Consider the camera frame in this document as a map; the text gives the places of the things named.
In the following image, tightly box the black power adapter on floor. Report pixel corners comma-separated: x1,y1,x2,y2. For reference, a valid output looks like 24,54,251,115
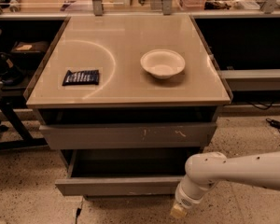
266,119,280,130

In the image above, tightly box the grey drawer cabinet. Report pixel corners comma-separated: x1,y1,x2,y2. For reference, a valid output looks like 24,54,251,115
23,14,233,201

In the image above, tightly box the white paper bowl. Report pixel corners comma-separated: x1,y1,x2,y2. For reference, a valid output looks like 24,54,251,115
140,49,186,79

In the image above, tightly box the dark blue snack packet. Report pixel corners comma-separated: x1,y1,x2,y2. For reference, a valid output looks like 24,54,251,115
63,70,100,86

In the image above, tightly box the grey top drawer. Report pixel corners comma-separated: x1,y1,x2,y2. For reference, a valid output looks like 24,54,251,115
40,122,217,149

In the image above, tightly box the grey metal shelf beam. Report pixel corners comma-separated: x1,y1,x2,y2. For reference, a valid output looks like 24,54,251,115
220,69,280,91

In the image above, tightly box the grey drawer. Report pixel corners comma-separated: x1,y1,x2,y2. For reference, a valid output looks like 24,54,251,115
55,147,201,197
40,122,217,149

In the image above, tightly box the black chair frame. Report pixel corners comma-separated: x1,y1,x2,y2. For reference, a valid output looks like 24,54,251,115
0,27,49,152

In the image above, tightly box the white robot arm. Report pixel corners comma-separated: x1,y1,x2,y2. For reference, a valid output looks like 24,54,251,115
170,151,280,218

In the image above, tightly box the dark box with label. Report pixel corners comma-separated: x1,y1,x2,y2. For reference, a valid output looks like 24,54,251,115
10,41,49,59

